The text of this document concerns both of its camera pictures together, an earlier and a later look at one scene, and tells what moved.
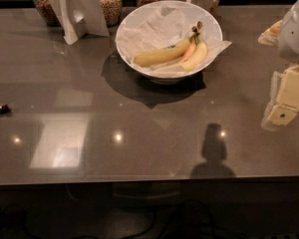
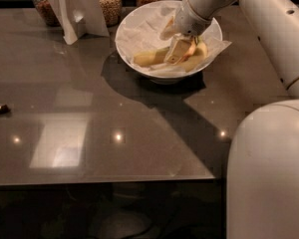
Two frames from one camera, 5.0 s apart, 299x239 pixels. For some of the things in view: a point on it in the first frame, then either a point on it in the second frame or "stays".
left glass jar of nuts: (44, 7) stays
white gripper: (295, 37) → (188, 21)
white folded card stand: (80, 10) stays
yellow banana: (166, 53) stays
